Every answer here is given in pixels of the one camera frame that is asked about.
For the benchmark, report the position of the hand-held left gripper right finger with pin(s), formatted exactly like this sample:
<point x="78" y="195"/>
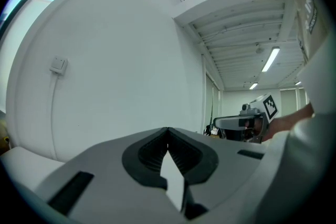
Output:
<point x="223" y="165"/>

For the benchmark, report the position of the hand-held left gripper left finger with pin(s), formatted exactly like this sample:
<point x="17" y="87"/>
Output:
<point x="105" y="165"/>

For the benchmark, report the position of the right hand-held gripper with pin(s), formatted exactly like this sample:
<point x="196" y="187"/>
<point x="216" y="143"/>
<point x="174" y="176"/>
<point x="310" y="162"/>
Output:
<point x="265" y="110"/>

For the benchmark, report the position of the person's right forearm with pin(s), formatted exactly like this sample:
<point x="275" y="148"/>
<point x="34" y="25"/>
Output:
<point x="291" y="119"/>

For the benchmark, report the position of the long ceiling light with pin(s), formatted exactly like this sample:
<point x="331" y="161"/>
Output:
<point x="271" y="58"/>
<point x="253" y="85"/>

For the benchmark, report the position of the window blind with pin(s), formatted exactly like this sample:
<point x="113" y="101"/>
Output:
<point x="288" y="102"/>

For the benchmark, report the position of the round ceiling detector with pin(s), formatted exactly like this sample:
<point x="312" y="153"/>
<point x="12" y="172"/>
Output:
<point x="259" y="49"/>

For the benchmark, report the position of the person's white shirt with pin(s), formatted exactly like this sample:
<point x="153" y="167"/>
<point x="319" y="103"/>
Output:
<point x="309" y="154"/>

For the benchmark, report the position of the white wall switch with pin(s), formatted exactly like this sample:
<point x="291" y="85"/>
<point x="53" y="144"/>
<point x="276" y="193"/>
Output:
<point x="58" y="65"/>

